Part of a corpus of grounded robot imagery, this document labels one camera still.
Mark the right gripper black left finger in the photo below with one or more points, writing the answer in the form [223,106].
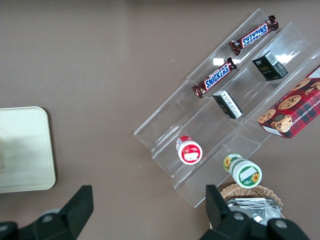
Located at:
[72,217]

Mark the clear acrylic step shelf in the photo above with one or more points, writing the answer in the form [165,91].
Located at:
[225,125]

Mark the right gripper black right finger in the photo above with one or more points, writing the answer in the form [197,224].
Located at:
[220,215]

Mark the green sunflower yogurt cup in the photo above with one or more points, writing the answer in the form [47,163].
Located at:
[246,175]

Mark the brown Snickers bar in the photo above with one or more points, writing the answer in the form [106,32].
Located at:
[215,77]
[253,35]

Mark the tan wicker basket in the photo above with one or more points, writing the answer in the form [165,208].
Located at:
[250,191]

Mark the beige plastic tray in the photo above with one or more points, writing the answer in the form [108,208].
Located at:
[27,150]

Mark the red tartan cookie box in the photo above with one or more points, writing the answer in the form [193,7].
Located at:
[295,112]

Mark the red yogurt cup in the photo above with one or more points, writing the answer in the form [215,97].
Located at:
[190,152]

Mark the silver foil packet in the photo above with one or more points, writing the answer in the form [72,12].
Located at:
[255,210]

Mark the small black box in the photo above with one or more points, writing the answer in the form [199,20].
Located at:
[270,67]
[228,105]

